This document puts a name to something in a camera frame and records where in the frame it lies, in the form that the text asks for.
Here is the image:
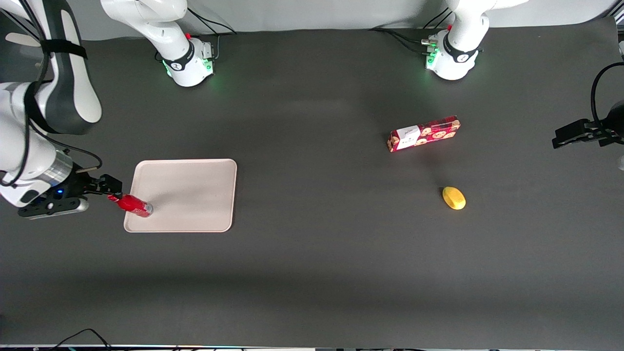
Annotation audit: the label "red coke bottle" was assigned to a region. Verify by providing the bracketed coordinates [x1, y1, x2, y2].
[107, 193, 154, 218]

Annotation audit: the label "black arm base cables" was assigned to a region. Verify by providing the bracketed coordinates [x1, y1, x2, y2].
[370, 7, 452, 55]
[184, 9, 238, 62]

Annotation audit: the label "black table edge cable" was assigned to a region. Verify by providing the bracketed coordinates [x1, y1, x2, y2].
[48, 329, 114, 351]

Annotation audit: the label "red cookie box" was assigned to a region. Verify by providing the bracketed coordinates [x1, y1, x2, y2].
[388, 115, 461, 153]

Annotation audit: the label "black right arm base cables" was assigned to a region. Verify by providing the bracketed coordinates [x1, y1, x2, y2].
[184, 9, 238, 62]

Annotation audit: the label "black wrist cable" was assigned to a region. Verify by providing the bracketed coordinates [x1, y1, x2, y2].
[0, 0, 103, 189]
[590, 62, 624, 131]

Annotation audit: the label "right wrist grey camera box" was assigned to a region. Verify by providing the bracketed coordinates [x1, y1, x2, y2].
[18, 197, 90, 219]

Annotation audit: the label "dark grey table mat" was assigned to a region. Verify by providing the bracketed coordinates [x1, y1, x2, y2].
[0, 17, 624, 350]

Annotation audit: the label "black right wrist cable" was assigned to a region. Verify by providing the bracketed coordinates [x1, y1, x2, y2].
[0, 0, 103, 189]

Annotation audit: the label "black left arm base cables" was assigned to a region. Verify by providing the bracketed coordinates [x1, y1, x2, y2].
[370, 7, 452, 55]

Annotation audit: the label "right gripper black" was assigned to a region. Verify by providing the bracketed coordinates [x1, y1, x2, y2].
[46, 166, 123, 202]

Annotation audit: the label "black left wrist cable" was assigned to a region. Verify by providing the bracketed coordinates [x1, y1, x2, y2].
[590, 62, 624, 131]

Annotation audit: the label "yellow lemon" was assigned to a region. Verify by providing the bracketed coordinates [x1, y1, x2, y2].
[442, 186, 467, 211]

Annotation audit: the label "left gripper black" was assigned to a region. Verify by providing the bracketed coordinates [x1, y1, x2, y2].
[551, 99, 624, 150]

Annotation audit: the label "beige plastic tray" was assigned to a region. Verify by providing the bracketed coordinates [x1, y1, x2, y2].
[123, 158, 238, 233]

